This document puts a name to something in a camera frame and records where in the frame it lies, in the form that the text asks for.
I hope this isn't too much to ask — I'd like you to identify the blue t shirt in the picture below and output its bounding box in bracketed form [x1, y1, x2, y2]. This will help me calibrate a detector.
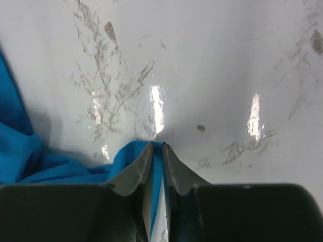
[1, 57, 162, 235]

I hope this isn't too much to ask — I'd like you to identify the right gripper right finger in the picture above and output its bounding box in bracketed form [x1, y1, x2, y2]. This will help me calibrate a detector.
[162, 143, 322, 241]

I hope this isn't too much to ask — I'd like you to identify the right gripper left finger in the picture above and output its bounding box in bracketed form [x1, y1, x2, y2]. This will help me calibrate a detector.
[1, 143, 154, 241]

